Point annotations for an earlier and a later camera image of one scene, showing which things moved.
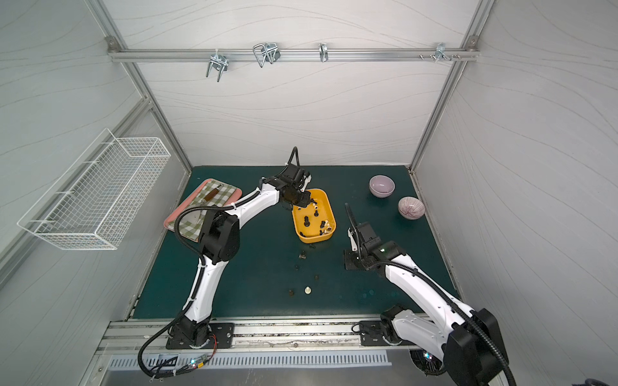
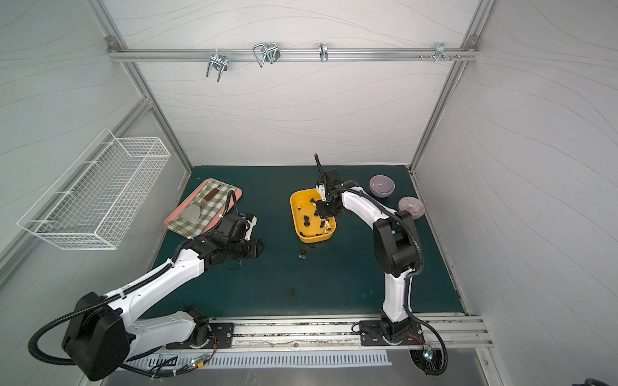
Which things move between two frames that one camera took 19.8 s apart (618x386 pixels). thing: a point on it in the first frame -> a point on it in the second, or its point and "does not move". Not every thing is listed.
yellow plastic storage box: x=318 y=219 does not move
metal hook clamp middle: x=267 y=51 does not move
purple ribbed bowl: x=411 y=208 does not move
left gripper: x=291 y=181 -> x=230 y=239
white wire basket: x=96 y=203 does not move
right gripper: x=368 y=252 -> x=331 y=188
